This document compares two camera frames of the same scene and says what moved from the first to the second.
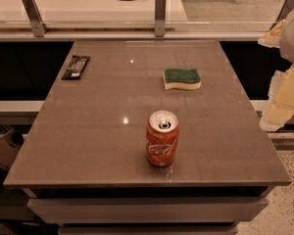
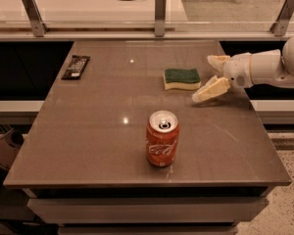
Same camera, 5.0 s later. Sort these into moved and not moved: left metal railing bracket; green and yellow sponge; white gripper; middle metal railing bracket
Moved: white gripper
Not moved: left metal railing bracket; middle metal railing bracket; green and yellow sponge
